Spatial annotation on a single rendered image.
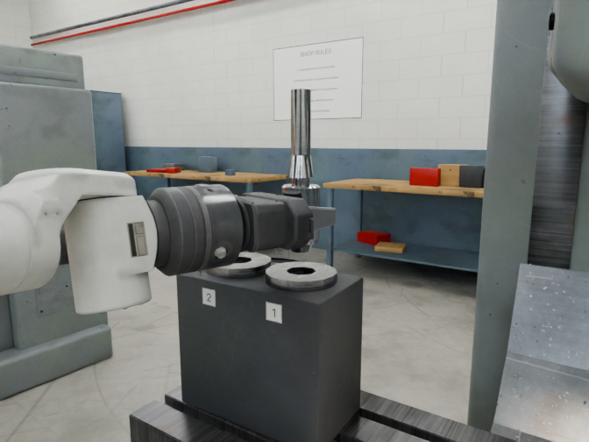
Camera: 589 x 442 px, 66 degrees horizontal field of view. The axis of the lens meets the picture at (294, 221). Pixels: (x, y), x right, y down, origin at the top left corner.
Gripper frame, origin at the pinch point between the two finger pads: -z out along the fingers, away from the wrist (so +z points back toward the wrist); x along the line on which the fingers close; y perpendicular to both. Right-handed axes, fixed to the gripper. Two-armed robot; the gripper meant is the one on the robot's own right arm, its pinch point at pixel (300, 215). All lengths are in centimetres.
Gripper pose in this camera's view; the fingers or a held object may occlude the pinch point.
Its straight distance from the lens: 56.1
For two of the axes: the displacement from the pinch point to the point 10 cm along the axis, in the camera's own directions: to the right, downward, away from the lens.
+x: -6.2, -1.3, 7.7
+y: 0.0, 9.9, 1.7
